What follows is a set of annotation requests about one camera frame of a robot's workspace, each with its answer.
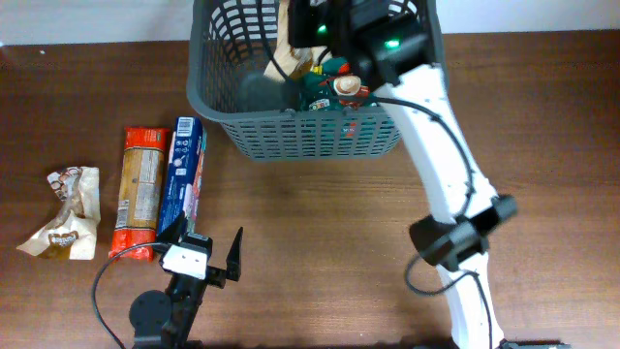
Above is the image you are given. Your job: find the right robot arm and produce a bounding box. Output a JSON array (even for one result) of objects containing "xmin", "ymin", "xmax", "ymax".
[{"xmin": 288, "ymin": 0, "xmax": 516, "ymax": 348}]

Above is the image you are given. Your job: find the beige snack bag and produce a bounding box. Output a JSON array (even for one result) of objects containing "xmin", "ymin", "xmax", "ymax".
[
  {"xmin": 273, "ymin": 0, "xmax": 332, "ymax": 79},
  {"xmin": 16, "ymin": 166, "xmax": 101, "ymax": 261}
]

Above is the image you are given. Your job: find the grey plastic basket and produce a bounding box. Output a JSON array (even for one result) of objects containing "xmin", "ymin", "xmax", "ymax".
[{"xmin": 186, "ymin": 0, "xmax": 450, "ymax": 163}]

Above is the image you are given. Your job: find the green coffee bag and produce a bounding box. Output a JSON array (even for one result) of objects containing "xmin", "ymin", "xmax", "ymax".
[{"xmin": 299, "ymin": 57, "xmax": 378, "ymax": 111}]

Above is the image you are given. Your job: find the orange biscuit pack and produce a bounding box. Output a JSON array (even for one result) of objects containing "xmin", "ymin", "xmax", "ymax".
[{"xmin": 108, "ymin": 127, "xmax": 170, "ymax": 262}]

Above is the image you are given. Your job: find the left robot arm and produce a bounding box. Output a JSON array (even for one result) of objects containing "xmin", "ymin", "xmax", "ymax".
[{"xmin": 129, "ymin": 214, "xmax": 243, "ymax": 348}]

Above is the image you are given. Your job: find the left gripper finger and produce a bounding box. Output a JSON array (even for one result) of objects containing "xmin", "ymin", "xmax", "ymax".
[
  {"xmin": 226, "ymin": 227, "xmax": 243, "ymax": 282},
  {"xmin": 156, "ymin": 211, "xmax": 187, "ymax": 243}
]

